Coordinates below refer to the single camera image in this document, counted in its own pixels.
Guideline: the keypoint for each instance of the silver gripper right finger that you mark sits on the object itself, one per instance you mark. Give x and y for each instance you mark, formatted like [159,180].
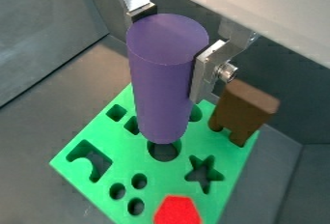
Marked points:
[213,64]

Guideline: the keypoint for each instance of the purple cylinder block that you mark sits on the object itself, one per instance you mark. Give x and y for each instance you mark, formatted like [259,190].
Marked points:
[163,42]

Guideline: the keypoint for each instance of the green shape sorter board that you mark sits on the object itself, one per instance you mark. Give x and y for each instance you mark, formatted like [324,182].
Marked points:
[107,163]

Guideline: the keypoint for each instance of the brown two-legged block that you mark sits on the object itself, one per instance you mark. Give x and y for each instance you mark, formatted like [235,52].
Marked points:
[242,110]

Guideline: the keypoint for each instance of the red hexagonal prism block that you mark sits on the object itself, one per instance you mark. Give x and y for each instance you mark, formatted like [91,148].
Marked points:
[177,210]

